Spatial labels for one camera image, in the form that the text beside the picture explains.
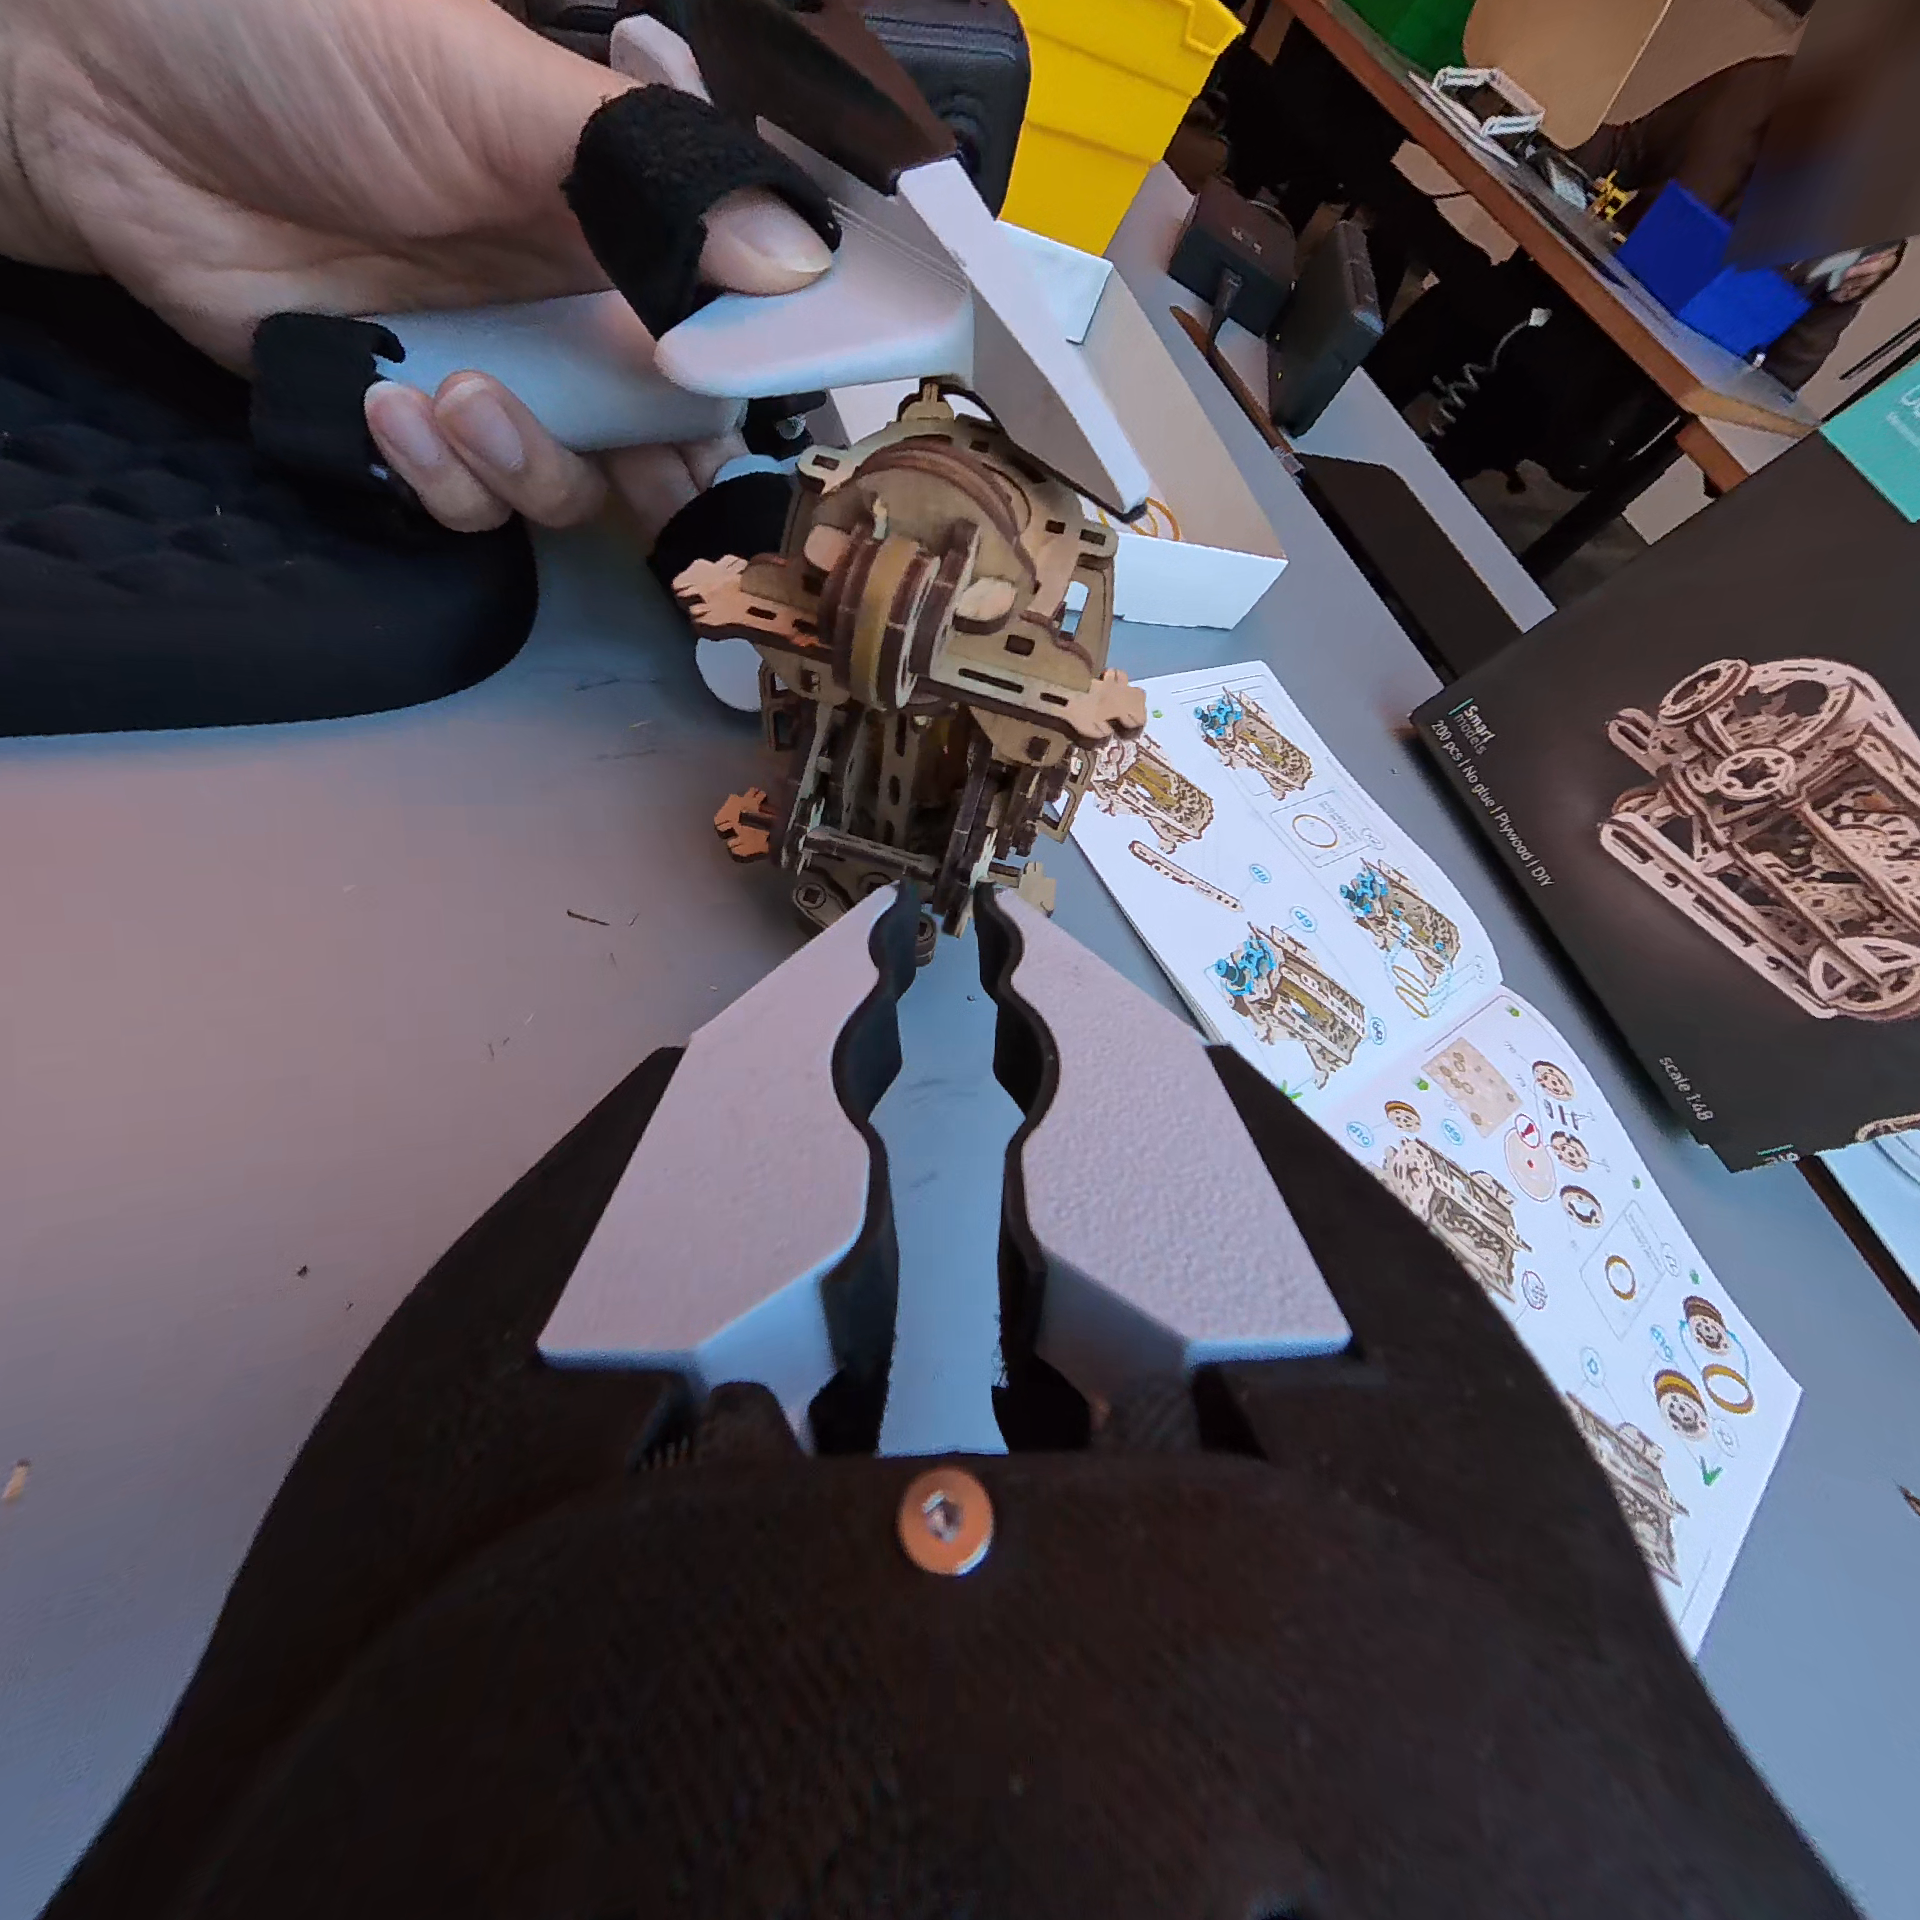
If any green plastic bin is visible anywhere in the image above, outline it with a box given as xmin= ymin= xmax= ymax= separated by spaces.
xmin=1335 ymin=0 xmax=1478 ymax=70

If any wooden background desk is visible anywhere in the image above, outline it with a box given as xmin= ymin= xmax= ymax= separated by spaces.
xmin=1266 ymin=0 xmax=1824 ymax=497

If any white plastic frame part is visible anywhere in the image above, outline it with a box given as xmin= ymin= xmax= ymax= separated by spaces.
xmin=1416 ymin=66 xmax=1546 ymax=140

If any illustrated instruction booklet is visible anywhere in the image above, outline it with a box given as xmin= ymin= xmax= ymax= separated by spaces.
xmin=1068 ymin=662 xmax=1800 ymax=1660

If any beige chair back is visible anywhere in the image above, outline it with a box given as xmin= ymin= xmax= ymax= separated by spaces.
xmin=1463 ymin=0 xmax=1678 ymax=153

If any black quilted cushion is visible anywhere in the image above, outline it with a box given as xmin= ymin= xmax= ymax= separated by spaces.
xmin=0 ymin=264 xmax=538 ymax=740

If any person's left hand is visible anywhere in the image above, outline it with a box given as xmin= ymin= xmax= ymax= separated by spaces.
xmin=0 ymin=0 xmax=839 ymax=538

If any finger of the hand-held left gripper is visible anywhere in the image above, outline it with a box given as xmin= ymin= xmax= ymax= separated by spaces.
xmin=890 ymin=153 xmax=1157 ymax=514
xmin=646 ymin=457 xmax=804 ymax=720

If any black box-shaped device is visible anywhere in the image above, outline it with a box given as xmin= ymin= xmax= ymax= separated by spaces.
xmin=1167 ymin=180 xmax=1297 ymax=345
xmin=1266 ymin=218 xmax=1384 ymax=441

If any yellow plastic bin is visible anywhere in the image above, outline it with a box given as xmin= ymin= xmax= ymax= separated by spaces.
xmin=997 ymin=0 xmax=1248 ymax=257

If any wooden mechanical model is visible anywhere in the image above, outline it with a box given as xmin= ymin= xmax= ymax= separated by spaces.
xmin=670 ymin=382 xmax=1149 ymax=940

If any black model kit box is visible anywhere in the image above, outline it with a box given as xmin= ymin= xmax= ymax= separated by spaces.
xmin=1409 ymin=352 xmax=1920 ymax=1174

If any white cardboard tray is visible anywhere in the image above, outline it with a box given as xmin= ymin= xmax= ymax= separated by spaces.
xmin=832 ymin=225 xmax=1288 ymax=633

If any blue plastic bin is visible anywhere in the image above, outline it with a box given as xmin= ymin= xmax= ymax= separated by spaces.
xmin=1679 ymin=264 xmax=1816 ymax=356
xmin=1621 ymin=180 xmax=1741 ymax=289

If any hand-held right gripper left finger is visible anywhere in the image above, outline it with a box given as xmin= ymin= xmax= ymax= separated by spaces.
xmin=535 ymin=884 xmax=921 ymax=1449

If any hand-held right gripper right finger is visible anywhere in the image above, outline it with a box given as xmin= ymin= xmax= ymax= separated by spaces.
xmin=972 ymin=884 xmax=1356 ymax=1403

